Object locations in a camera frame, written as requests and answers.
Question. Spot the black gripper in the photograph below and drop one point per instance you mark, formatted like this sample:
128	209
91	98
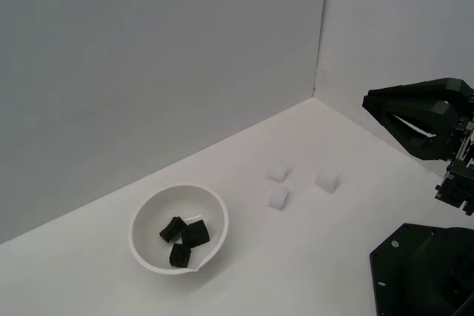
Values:
461	183

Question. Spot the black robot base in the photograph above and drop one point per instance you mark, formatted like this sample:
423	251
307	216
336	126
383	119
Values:
437	275

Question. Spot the black foam cube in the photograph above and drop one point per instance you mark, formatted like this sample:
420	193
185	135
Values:
171	230
180	255
195	234

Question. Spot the white foam cube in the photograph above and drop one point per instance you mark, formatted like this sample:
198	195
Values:
327	181
277	174
277	197

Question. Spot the white bowl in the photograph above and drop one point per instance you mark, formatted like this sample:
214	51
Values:
148	242

